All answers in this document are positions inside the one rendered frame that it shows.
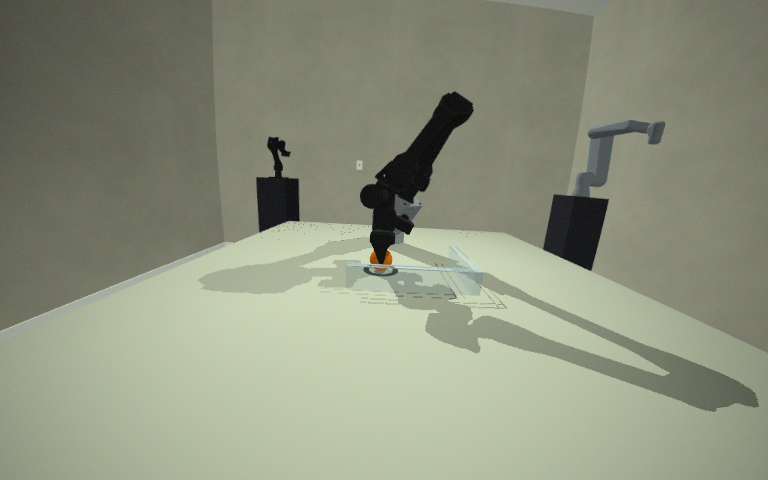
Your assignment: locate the orange ball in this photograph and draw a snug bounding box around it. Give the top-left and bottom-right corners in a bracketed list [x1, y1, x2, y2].
[370, 250, 392, 265]

